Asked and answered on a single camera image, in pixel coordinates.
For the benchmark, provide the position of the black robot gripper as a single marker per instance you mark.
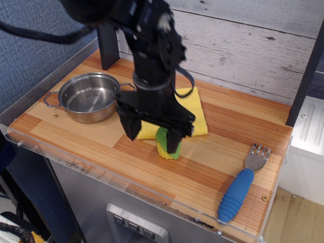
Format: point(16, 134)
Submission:
point(156, 107)

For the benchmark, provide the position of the green yellow toy corn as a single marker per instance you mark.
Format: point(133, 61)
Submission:
point(161, 144)

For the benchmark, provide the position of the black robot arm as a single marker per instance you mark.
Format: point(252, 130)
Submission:
point(157, 49)

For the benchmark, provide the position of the yellow folded cloth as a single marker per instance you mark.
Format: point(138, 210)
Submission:
point(191, 103)

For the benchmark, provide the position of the clear acrylic edge guard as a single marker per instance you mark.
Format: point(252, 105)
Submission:
point(179, 195)

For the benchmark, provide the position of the stainless steel pot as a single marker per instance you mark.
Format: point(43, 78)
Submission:
point(87, 98)

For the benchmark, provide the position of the steel cabinet button panel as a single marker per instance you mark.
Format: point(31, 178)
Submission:
point(128, 227)

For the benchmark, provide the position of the white ribbed box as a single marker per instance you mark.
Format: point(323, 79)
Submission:
point(307, 133)

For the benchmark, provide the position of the blue handled metal fork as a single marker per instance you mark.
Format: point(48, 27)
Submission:
point(236, 193)

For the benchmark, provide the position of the black left upright post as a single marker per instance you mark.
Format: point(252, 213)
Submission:
point(108, 45)

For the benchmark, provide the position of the black upright post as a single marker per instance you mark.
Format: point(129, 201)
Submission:
point(306, 80)
point(108, 45)

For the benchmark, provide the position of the black right upright post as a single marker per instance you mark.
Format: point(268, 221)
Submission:
point(306, 80)

